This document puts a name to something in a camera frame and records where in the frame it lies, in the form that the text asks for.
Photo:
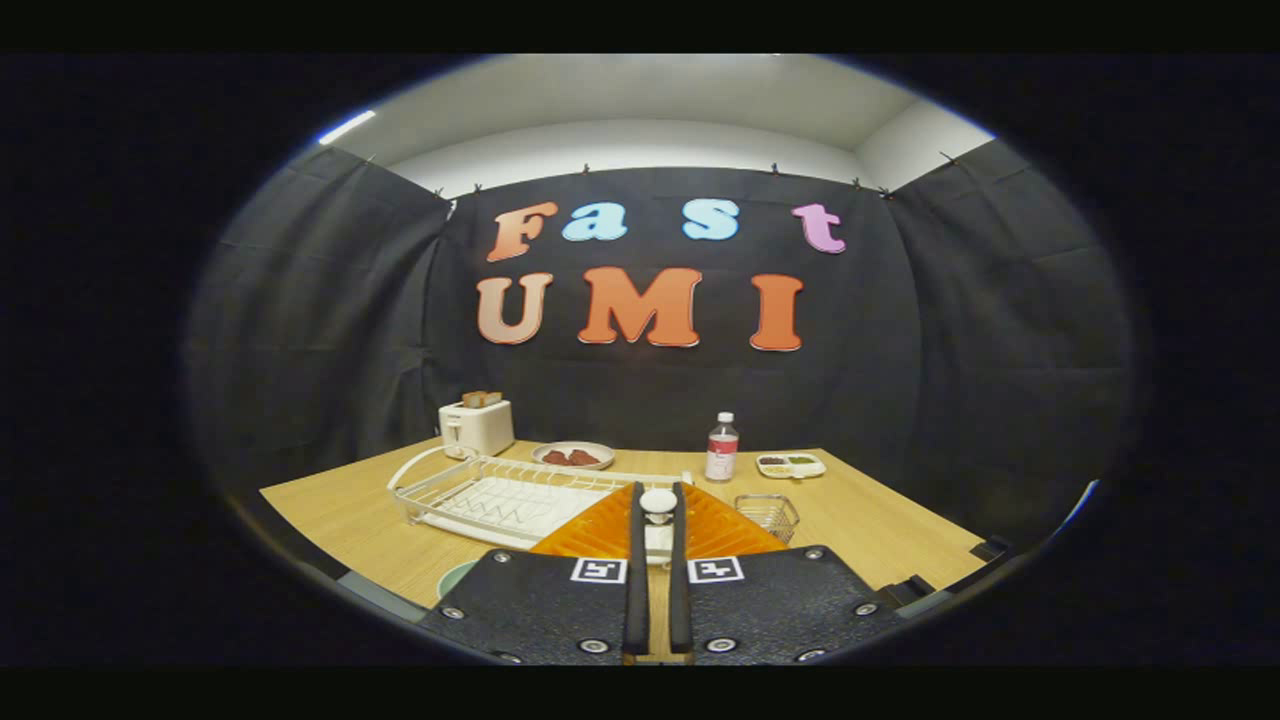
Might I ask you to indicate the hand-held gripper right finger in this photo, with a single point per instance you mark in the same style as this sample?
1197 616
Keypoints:
679 590

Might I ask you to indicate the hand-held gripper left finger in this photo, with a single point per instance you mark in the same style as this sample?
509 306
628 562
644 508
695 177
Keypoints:
637 580

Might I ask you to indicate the pale green plate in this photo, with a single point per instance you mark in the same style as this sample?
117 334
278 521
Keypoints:
456 579

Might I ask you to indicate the small beige plate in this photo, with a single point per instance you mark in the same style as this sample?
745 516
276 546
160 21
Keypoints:
600 449

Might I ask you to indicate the red meat pieces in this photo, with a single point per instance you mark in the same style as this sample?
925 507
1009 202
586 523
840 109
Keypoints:
570 458

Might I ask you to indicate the clear bottle with red label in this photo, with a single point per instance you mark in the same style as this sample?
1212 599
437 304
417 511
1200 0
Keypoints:
721 455

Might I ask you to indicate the white divided snack tray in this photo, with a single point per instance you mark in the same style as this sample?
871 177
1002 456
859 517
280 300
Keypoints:
790 468

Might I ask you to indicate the white toaster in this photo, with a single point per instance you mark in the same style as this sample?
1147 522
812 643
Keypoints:
480 428

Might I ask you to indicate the toast slices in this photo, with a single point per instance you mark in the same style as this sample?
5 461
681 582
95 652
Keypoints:
482 399

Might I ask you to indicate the black backdrop cloth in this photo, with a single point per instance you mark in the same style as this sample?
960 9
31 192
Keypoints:
950 350

